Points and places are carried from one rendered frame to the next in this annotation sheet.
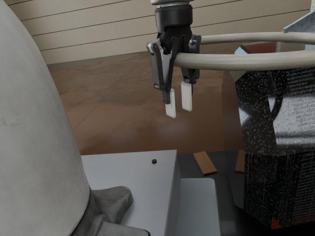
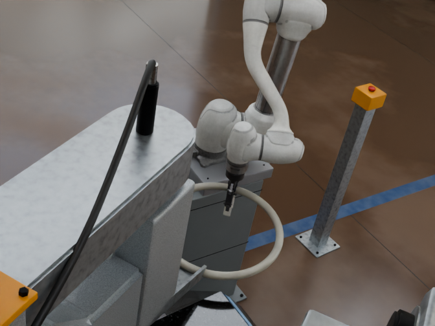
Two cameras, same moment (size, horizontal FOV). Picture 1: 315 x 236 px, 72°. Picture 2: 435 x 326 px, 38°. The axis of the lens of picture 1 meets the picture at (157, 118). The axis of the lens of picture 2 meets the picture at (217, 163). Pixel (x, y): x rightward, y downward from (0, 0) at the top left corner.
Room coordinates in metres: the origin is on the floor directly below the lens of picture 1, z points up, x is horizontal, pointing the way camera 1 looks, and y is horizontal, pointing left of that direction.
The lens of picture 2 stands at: (1.65, -1.73, 2.56)
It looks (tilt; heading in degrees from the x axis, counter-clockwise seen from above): 36 degrees down; 127
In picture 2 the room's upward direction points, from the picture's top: 12 degrees clockwise
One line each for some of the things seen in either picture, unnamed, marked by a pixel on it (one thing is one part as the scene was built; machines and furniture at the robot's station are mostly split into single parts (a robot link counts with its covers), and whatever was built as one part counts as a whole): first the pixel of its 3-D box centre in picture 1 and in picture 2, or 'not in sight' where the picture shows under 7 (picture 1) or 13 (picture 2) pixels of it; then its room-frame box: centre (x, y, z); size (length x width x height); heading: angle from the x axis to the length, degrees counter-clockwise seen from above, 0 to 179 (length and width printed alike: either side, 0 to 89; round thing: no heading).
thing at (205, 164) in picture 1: (204, 162); not in sight; (1.28, -0.29, 0.02); 0.25 x 0.10 x 0.01; 4
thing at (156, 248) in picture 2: not in sight; (112, 265); (0.80, -0.96, 1.36); 0.36 x 0.22 x 0.45; 106
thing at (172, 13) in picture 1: (174, 30); (234, 177); (0.48, -0.07, 1.04); 0.08 x 0.07 x 0.09; 121
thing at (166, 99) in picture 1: (162, 93); not in sight; (0.46, -0.02, 0.92); 0.03 x 0.01 x 0.05; 121
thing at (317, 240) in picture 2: not in sight; (342, 173); (0.42, 1.03, 0.54); 0.20 x 0.20 x 1.09; 80
